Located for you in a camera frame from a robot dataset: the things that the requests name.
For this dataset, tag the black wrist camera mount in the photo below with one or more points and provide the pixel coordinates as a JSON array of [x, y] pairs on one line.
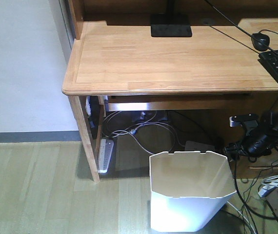
[[248, 121]]

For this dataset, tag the wooden desk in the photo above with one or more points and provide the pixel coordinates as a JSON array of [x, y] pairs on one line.
[[115, 55]]

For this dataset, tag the white power strip at right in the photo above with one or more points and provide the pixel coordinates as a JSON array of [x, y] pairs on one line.
[[268, 185]]

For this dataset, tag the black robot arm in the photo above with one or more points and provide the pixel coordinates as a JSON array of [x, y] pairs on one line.
[[267, 123]]

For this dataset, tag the white power strip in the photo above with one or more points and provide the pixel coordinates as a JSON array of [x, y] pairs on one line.
[[268, 185], [105, 153]]

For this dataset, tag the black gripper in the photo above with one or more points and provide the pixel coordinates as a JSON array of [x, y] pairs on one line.
[[253, 144]]

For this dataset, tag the black computer mouse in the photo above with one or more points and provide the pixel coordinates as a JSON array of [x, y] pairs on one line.
[[260, 41]]

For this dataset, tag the black monitor stand base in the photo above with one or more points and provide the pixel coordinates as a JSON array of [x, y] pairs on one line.
[[170, 24]]

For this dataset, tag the white plastic trash bin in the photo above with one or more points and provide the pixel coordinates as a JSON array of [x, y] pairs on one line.
[[188, 189]]

